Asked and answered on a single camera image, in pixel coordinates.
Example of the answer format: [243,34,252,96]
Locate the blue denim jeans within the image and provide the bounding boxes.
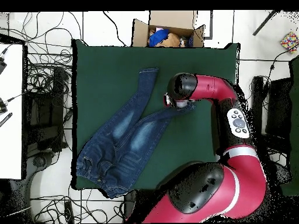
[75,67,196,200]

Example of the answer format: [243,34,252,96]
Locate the tan fabric item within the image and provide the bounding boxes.
[161,32,182,48]

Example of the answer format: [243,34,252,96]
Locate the dark green table cloth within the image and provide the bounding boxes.
[71,38,241,191]

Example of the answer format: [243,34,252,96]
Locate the bright blue cloth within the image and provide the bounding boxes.
[148,29,170,47]

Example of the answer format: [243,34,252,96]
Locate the open cardboard box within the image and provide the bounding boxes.
[131,10,206,48]

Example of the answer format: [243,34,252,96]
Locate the black metal rod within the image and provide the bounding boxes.
[252,9,279,36]

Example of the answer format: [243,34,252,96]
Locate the green covered side table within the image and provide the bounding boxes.
[280,55,299,197]

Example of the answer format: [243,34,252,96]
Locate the colourful dotted cloth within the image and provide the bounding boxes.
[280,31,299,54]

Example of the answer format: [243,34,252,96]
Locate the black power strip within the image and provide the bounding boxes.
[64,201,75,223]

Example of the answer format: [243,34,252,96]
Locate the white table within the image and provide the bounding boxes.
[0,43,24,180]

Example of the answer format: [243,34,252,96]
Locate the black ribbed strap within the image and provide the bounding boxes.
[0,112,13,128]

